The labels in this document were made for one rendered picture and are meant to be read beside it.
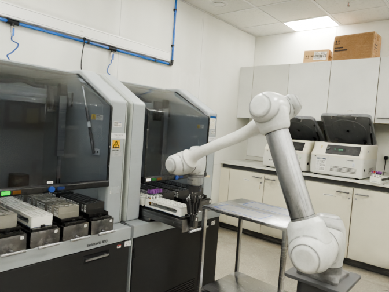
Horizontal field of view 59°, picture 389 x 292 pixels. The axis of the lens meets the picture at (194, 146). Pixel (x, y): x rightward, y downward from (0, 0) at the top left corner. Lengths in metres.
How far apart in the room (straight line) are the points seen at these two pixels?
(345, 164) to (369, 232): 0.71
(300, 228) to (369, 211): 2.51
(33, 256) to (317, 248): 1.20
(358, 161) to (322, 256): 2.56
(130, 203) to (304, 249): 1.09
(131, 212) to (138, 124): 0.52
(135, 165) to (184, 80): 2.08
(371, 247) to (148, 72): 2.84
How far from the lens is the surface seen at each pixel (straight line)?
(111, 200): 2.00
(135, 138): 2.04
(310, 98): 4.38
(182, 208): 1.95
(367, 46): 4.34
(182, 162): 1.71
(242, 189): 4.46
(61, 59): 3.07
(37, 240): 1.73
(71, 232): 1.80
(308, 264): 1.41
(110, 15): 3.40
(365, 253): 4.00
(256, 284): 2.57
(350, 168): 3.91
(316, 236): 1.42
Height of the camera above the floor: 1.31
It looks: 3 degrees down
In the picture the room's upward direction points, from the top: 4 degrees clockwise
